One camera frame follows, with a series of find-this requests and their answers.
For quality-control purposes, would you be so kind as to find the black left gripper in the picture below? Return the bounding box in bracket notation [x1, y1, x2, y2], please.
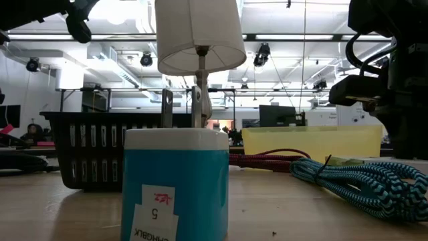
[65, 0, 101, 45]

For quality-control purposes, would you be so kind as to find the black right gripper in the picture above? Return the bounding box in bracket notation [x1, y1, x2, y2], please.
[377, 42, 428, 160]

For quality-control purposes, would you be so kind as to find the blue black braided cable bundle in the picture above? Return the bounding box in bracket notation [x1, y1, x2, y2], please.
[289, 157, 428, 224]

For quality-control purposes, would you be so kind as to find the black slotted plastic basket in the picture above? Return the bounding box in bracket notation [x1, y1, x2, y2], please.
[39, 111, 193, 193]

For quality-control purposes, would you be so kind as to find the red braided cable bundle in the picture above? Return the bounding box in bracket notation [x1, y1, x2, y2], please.
[229, 148, 312, 173]

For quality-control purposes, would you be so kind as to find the yellow translucent plastic bin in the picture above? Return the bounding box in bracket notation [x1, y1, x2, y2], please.
[241, 125, 384, 165]

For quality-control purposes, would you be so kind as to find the long ceiling light bar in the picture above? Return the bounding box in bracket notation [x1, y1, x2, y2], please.
[243, 33, 352, 42]
[6, 33, 157, 42]

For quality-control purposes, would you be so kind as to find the white pillar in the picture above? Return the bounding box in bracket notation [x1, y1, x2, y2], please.
[336, 105, 379, 127]

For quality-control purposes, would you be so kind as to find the black computer monitor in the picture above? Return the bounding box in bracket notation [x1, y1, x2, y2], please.
[259, 104, 297, 128]
[0, 104, 21, 129]

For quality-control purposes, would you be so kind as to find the person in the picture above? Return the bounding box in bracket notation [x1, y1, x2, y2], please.
[20, 123, 45, 142]

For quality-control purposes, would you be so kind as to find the black zip tie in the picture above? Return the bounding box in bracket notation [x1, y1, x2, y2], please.
[313, 154, 332, 184]

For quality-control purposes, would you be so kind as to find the white shade table lamp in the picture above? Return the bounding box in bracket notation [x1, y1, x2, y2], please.
[154, 0, 247, 129]

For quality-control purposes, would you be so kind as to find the blue white charger plug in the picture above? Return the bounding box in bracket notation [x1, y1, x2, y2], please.
[120, 85, 231, 241]

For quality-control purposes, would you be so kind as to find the dark plant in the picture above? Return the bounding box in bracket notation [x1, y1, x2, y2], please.
[228, 128, 243, 147]

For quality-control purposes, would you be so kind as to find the white label with red scribble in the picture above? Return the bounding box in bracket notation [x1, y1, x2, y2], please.
[141, 183, 176, 216]

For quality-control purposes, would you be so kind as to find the white label printed CHRGBLK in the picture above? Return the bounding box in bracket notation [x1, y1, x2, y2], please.
[129, 202, 180, 241]

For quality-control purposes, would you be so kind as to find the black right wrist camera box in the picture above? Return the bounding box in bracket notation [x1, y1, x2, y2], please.
[328, 74, 389, 113]

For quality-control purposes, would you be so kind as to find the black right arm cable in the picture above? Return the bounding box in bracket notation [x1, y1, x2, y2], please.
[345, 32, 397, 76]

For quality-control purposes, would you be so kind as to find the black metal frame rack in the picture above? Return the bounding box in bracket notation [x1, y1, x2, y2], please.
[55, 87, 318, 113]

